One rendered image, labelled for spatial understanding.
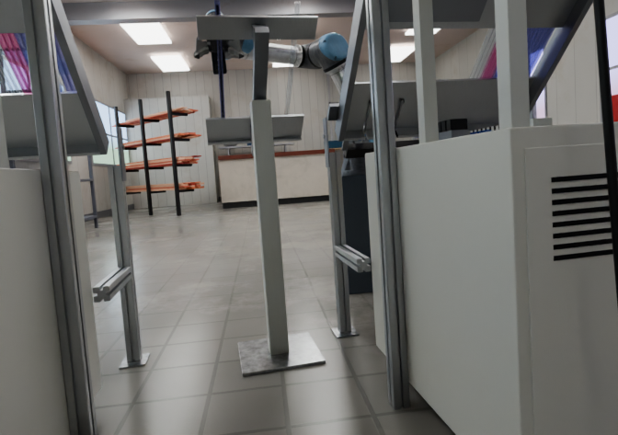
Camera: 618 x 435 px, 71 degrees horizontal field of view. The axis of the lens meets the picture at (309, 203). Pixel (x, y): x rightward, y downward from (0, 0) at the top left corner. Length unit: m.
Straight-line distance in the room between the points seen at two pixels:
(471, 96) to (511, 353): 1.09
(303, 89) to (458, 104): 9.89
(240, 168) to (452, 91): 6.99
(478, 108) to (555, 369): 1.12
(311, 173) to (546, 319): 7.80
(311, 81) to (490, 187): 10.86
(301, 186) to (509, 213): 7.78
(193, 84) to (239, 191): 4.00
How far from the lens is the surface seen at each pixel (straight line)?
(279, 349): 1.46
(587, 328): 0.78
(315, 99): 11.42
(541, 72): 1.72
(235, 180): 8.36
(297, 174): 8.37
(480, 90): 1.65
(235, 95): 11.36
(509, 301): 0.71
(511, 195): 0.67
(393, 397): 1.16
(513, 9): 0.71
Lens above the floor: 0.58
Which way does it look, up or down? 4 degrees down
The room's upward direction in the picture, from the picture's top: 4 degrees counter-clockwise
